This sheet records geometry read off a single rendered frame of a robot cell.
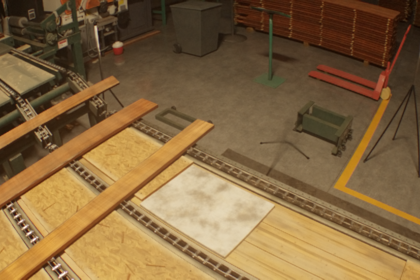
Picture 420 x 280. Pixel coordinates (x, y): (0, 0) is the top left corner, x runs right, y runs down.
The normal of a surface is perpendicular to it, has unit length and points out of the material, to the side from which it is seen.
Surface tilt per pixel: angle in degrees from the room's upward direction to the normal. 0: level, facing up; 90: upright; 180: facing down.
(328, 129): 90
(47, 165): 0
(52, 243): 0
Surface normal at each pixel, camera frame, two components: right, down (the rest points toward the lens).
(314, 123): -0.64, 0.44
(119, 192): -0.04, -0.83
